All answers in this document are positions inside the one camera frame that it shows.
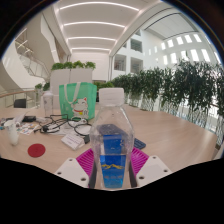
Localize clear blue-labelled water bottle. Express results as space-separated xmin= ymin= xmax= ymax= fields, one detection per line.
xmin=89 ymin=87 xmax=135 ymax=190

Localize black chair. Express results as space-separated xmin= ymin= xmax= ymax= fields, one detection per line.
xmin=13 ymin=98 xmax=28 ymax=109

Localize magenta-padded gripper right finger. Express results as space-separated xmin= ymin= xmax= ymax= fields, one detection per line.
xmin=129 ymin=147 xmax=173 ymax=189

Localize clear shaker bottle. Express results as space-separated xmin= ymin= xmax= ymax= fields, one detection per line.
xmin=41 ymin=90 xmax=55 ymax=118

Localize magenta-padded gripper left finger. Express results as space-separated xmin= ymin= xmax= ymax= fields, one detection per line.
xmin=54 ymin=148 xmax=98 ymax=189

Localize black cable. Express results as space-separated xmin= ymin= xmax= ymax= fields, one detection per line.
xmin=39 ymin=114 xmax=93 ymax=137

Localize flat black case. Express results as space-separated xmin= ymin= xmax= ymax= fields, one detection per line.
xmin=22 ymin=115 xmax=37 ymax=123

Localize small white card box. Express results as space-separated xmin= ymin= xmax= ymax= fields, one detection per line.
xmin=60 ymin=133 xmax=86 ymax=151

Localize white cup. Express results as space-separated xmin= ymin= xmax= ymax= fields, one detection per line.
xmin=3 ymin=119 xmax=20 ymax=146

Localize colourful sticker sheet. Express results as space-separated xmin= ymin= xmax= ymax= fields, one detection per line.
xmin=16 ymin=122 xmax=40 ymax=136

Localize row of green hedge plants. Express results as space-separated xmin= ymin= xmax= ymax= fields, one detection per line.
xmin=111 ymin=59 xmax=224 ymax=134

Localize flat round red coaster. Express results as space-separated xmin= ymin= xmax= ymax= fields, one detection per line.
xmin=27 ymin=143 xmax=47 ymax=158

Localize long ceiling lights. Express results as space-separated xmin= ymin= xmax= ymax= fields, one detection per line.
xmin=59 ymin=1 xmax=141 ymax=53

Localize white cabinet topped with plants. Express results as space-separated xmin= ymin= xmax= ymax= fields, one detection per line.
xmin=49 ymin=60 xmax=97 ymax=96

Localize potted green plants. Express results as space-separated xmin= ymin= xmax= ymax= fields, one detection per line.
xmin=34 ymin=82 xmax=51 ymax=101

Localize green cat-print tote bag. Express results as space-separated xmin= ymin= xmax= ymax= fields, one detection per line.
xmin=58 ymin=82 xmax=98 ymax=121

